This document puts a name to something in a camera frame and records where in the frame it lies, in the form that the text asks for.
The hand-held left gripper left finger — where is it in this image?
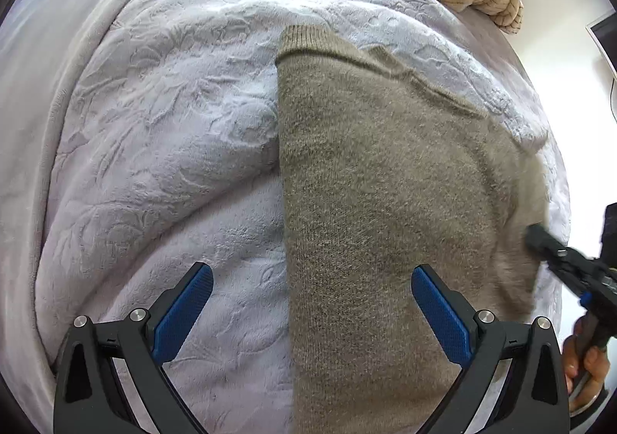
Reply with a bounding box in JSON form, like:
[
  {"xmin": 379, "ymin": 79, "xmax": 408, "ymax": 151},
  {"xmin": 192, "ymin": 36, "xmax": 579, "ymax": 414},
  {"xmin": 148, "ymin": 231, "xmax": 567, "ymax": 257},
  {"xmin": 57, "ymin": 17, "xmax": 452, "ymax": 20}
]
[{"xmin": 53, "ymin": 262, "xmax": 214, "ymax": 434}]

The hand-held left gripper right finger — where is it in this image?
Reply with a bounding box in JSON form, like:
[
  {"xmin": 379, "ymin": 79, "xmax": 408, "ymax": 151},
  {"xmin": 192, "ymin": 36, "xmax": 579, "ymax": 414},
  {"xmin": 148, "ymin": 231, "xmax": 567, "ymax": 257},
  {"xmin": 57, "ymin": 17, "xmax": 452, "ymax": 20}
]
[{"xmin": 411, "ymin": 264, "xmax": 570, "ymax": 434}]

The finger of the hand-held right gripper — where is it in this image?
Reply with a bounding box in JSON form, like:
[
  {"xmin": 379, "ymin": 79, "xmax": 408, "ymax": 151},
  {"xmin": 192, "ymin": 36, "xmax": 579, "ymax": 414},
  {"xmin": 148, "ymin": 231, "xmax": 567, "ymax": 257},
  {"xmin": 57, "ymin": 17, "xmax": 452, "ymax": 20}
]
[{"xmin": 524, "ymin": 223, "xmax": 601, "ymax": 292}]

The beige knit sweater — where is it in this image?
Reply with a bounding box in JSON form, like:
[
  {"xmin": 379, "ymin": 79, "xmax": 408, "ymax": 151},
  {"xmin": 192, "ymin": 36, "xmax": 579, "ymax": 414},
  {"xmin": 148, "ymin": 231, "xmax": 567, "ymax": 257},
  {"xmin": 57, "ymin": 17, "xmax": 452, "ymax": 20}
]
[{"xmin": 276, "ymin": 24, "xmax": 551, "ymax": 434}]

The person's right hand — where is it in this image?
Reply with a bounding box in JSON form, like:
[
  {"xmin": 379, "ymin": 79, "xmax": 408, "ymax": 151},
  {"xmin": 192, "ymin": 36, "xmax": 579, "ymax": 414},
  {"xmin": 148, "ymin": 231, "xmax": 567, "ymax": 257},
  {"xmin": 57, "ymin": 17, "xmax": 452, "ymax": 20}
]
[{"xmin": 561, "ymin": 318, "xmax": 617, "ymax": 412}]

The lavender embossed blanket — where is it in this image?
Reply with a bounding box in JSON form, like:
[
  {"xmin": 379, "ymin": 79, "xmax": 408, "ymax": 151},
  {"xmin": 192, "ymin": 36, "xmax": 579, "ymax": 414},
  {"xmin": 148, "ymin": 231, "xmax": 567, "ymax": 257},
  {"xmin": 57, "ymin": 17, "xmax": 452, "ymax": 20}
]
[{"xmin": 0, "ymin": 0, "xmax": 573, "ymax": 434}]

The white-framed monitor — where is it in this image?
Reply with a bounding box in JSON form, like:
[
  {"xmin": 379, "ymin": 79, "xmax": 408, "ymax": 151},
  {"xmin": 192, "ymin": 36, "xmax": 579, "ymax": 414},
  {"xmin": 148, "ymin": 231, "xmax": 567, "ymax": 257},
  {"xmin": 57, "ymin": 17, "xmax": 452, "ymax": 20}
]
[{"xmin": 585, "ymin": 12, "xmax": 617, "ymax": 78}]

